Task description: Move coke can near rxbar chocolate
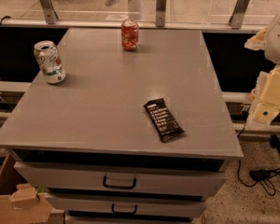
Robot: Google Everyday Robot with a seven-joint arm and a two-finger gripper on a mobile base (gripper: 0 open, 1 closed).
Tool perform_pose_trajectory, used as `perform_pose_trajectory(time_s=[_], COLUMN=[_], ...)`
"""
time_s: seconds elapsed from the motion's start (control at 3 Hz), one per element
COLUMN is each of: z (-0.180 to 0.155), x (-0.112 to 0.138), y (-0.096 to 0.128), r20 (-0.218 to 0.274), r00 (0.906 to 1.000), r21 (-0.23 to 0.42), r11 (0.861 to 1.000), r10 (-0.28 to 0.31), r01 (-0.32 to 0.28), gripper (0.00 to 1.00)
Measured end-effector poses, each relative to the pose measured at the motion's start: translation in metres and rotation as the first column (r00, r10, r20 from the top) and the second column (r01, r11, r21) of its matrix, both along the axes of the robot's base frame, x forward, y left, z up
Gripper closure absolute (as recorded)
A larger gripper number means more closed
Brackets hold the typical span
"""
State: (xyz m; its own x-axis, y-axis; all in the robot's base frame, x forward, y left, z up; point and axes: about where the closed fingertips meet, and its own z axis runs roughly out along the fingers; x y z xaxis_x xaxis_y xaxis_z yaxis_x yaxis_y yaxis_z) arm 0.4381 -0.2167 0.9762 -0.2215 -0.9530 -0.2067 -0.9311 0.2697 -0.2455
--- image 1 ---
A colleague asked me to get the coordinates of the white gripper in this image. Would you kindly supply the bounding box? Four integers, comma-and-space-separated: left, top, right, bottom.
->
245, 11, 280, 125

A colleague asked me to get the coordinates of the metal bracket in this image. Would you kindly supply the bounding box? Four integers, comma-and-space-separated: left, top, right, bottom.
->
229, 0, 250, 29
155, 0, 167, 27
39, 0, 58, 24

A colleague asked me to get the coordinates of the red coke can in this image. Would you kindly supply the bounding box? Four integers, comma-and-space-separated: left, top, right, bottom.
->
121, 19, 139, 51

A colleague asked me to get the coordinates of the black rxbar chocolate bar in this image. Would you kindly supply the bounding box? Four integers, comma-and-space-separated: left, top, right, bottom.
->
144, 98, 184, 143

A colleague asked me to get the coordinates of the top drawer black handle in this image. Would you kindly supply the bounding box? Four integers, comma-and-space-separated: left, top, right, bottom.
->
103, 176, 137, 189

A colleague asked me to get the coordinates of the black power adapter with cable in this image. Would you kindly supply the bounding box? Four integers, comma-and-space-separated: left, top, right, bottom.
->
236, 161, 280, 196

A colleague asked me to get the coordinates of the white green soda can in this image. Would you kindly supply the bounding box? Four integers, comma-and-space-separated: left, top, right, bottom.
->
34, 40, 66, 84

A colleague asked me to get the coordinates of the left metal bracket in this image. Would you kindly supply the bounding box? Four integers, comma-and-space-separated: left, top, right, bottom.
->
39, 0, 58, 24

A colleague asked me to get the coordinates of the right metal bracket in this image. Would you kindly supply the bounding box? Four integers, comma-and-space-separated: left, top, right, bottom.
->
229, 0, 250, 29

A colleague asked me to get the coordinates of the middle metal bracket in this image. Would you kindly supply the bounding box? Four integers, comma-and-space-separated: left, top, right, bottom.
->
155, 0, 167, 27

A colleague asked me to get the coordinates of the cardboard box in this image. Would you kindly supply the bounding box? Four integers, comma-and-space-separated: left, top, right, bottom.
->
0, 155, 52, 224

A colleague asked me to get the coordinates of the drawer black handle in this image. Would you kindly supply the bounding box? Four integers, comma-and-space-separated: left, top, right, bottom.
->
111, 203, 138, 215
103, 176, 137, 189

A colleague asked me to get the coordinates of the grey drawer cabinet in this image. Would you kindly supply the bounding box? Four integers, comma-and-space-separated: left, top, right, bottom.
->
0, 28, 243, 224

